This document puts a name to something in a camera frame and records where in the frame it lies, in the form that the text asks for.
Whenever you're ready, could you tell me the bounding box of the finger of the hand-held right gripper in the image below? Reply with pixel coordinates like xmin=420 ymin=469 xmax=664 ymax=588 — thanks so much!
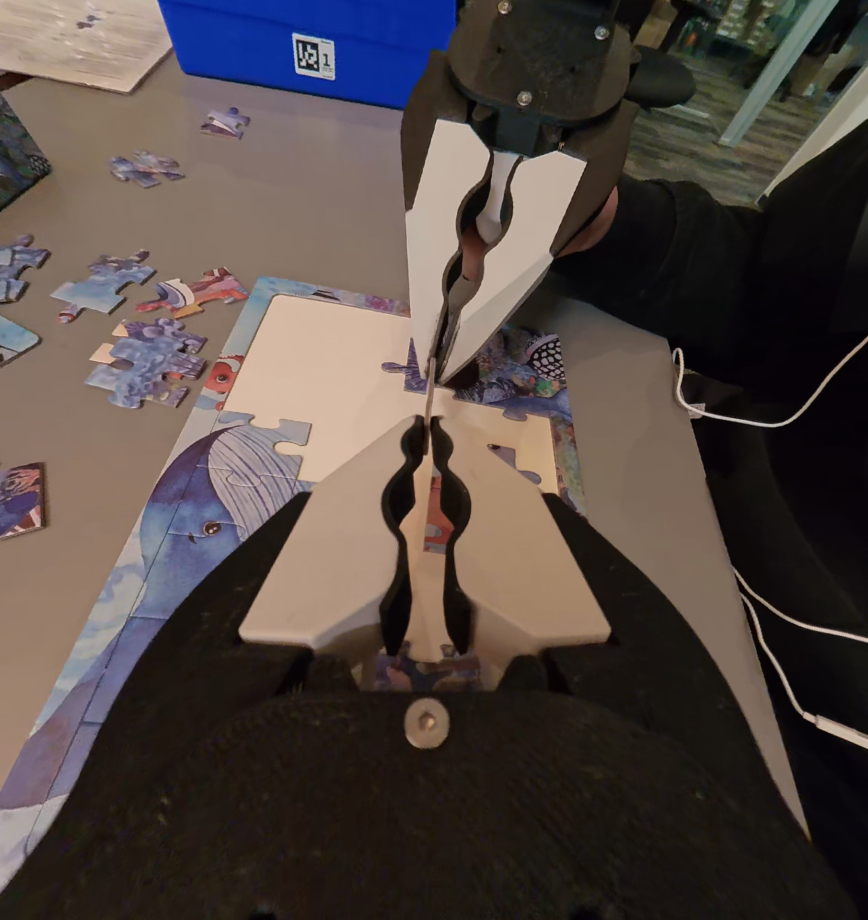
xmin=441 ymin=151 xmax=590 ymax=383
xmin=405 ymin=117 xmax=494 ymax=364

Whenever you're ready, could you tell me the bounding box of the purple blue puzzle piece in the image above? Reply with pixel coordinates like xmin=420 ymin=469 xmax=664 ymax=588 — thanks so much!
xmin=109 ymin=151 xmax=162 ymax=189

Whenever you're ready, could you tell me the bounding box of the black office chair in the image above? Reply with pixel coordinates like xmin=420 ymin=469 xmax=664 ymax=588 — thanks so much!
xmin=624 ymin=49 xmax=698 ymax=114

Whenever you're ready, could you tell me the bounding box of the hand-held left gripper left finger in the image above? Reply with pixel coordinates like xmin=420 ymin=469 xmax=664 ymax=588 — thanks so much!
xmin=240 ymin=414 xmax=429 ymax=656

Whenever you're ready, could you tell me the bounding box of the white patch blue puzzle piece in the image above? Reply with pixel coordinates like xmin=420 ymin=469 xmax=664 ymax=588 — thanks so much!
xmin=0 ymin=460 xmax=47 ymax=541

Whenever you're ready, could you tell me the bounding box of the ocean jigsaw puzzle board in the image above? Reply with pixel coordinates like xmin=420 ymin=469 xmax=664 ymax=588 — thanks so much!
xmin=0 ymin=276 xmax=590 ymax=863

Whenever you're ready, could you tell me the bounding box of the pink lined coral puzzle piece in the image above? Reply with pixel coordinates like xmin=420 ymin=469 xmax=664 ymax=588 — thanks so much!
xmin=135 ymin=149 xmax=185 ymax=184

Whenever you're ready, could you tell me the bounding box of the striped fish puzzle piece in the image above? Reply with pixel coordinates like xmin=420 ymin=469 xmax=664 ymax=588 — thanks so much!
xmin=0 ymin=310 xmax=41 ymax=382

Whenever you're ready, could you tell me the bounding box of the person's right hand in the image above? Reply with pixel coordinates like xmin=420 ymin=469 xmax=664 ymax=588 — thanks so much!
xmin=559 ymin=183 xmax=623 ymax=261

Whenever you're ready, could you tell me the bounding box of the illustrated puzzle box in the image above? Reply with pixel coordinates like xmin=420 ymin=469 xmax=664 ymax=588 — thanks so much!
xmin=0 ymin=57 xmax=52 ymax=229

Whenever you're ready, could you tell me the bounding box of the white thin cable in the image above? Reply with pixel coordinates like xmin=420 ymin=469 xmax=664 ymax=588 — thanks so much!
xmin=672 ymin=329 xmax=868 ymax=430
xmin=732 ymin=566 xmax=868 ymax=761

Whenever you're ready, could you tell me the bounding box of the person's right forearm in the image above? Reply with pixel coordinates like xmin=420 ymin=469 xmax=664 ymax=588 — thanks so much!
xmin=552 ymin=176 xmax=837 ymax=376

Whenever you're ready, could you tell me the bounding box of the pile of loose puzzle pieces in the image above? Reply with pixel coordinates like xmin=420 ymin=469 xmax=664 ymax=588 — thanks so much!
xmin=0 ymin=233 xmax=252 ymax=411

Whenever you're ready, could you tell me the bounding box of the person's dark clothing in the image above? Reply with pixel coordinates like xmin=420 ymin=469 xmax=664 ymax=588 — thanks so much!
xmin=693 ymin=108 xmax=868 ymax=920

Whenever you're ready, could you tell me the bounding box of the purple white tabbed puzzle piece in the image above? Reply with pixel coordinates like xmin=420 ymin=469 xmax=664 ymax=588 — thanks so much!
xmin=200 ymin=106 xmax=252 ymax=140

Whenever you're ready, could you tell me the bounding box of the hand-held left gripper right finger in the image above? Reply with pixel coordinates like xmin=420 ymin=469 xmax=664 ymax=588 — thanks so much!
xmin=431 ymin=415 xmax=613 ymax=655

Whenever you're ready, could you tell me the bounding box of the blue plastic object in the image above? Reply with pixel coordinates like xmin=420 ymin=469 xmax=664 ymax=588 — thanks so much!
xmin=157 ymin=0 xmax=458 ymax=110

